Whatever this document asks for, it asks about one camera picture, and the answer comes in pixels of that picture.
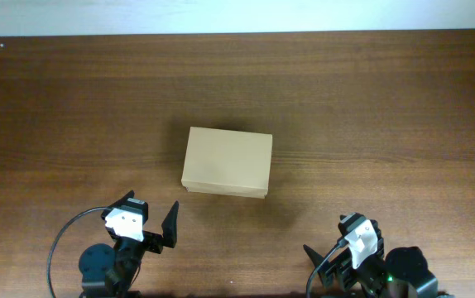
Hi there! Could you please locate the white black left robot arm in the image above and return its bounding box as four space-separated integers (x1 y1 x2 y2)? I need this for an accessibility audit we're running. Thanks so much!
79 190 180 298

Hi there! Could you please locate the brown cardboard box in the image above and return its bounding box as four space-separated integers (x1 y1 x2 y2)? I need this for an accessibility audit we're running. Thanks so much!
181 127 273 199

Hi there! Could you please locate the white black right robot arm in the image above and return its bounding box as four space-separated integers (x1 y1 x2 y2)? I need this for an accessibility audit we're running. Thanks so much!
303 213 439 298

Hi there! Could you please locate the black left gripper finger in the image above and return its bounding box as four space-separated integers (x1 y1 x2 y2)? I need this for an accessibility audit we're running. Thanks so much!
161 201 179 248
108 190 135 209

